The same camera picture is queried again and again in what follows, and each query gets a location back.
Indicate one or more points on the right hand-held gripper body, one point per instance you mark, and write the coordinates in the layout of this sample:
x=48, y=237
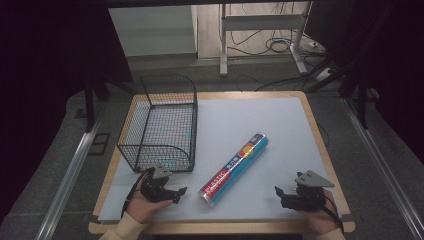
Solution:
x=308, y=193

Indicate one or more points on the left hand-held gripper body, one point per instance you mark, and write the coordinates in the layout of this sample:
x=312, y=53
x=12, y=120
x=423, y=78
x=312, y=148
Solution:
x=154, y=188

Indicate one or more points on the person's left hand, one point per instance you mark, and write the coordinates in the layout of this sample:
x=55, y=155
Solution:
x=141, y=205

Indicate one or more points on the person's right hand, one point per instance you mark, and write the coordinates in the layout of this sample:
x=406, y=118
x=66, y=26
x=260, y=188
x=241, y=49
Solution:
x=321, y=218

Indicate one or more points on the wooden table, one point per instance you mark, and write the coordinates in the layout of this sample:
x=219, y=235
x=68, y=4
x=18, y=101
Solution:
x=213, y=227

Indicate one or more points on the blue foil wrap box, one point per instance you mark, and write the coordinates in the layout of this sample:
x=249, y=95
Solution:
x=233, y=170

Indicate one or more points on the black floor plate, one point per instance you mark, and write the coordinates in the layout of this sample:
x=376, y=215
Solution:
x=99, y=144

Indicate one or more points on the light blue table mat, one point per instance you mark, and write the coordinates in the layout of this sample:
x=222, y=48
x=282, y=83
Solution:
x=253, y=113

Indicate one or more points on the black metal stand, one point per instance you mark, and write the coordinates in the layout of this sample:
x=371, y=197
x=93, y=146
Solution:
x=361, y=100
x=90, y=100

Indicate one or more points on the white power strip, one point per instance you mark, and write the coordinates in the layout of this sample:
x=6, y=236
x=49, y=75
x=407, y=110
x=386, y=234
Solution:
x=324, y=74

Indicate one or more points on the dark curtain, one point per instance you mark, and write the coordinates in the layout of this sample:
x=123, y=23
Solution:
x=50, y=66
x=393, y=60

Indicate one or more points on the pale grey panel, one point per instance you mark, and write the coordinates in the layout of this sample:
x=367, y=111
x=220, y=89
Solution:
x=153, y=30

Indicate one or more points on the aluminium floor rail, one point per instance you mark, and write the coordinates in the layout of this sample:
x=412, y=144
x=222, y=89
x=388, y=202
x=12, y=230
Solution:
x=71, y=166
x=380, y=163

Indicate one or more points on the white metal desk frame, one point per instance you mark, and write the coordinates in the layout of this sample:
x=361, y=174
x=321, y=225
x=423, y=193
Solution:
x=263, y=21

